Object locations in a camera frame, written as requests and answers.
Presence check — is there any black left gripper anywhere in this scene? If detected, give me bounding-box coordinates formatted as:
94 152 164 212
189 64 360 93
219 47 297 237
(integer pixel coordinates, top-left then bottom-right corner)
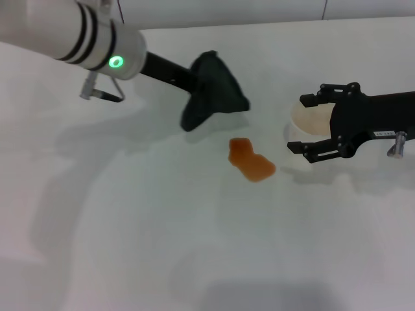
139 51 202 97

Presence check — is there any dark blue rag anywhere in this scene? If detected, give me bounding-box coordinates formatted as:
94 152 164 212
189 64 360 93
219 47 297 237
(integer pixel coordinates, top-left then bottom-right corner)
180 50 252 132

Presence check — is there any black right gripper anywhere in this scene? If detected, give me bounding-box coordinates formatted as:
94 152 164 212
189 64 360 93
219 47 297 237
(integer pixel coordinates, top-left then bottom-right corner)
287 82 415 164

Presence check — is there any white paper cup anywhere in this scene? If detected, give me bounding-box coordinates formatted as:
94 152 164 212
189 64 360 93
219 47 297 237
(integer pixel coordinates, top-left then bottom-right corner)
284 99 337 165

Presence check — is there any brown liquid stain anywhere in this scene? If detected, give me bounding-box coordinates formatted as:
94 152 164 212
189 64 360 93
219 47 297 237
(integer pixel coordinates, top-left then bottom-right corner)
228 137 277 183

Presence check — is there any left arm connector cable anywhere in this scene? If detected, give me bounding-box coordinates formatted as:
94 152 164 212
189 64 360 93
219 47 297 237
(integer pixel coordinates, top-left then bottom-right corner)
79 71 126 104

